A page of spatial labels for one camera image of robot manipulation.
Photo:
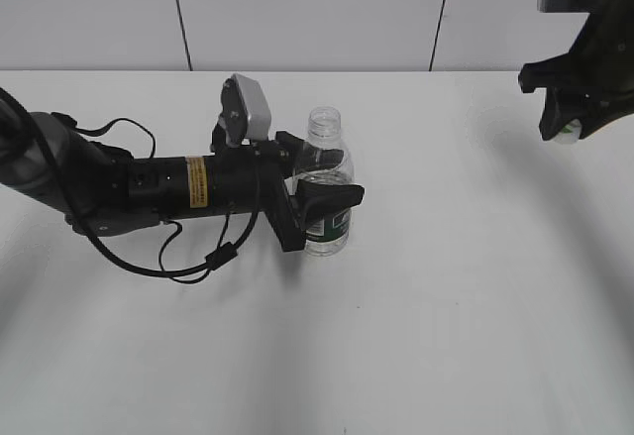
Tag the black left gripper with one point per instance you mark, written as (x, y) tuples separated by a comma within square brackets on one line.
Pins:
[(252, 177)]

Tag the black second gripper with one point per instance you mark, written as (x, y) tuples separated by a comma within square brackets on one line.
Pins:
[(598, 67)]

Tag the white green bottle cap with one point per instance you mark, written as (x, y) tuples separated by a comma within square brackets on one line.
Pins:
[(569, 134)]

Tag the clear cestbon water bottle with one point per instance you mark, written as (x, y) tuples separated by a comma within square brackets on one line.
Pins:
[(324, 130)]

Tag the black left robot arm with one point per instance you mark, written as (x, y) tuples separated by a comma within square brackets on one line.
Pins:
[(105, 191)]

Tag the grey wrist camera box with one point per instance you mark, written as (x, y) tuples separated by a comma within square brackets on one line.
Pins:
[(245, 113)]

